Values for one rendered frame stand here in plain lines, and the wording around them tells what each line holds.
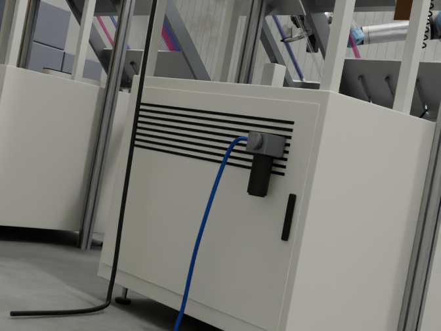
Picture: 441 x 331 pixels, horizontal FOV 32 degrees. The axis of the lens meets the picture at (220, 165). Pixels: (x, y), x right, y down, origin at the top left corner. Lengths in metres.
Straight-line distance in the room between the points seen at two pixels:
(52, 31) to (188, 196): 3.32
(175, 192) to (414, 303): 0.64
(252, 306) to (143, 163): 0.54
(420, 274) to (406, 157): 0.29
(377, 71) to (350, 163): 0.96
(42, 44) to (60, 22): 0.19
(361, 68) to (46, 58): 2.81
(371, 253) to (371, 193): 0.14
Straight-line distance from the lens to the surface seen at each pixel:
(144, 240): 1.98
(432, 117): 2.55
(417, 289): 1.92
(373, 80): 2.64
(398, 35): 3.20
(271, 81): 2.84
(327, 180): 1.63
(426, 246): 1.91
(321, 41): 2.62
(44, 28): 5.02
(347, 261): 1.73
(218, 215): 1.78
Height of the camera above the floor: 0.45
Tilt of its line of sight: 1 degrees down
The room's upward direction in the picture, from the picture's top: 10 degrees clockwise
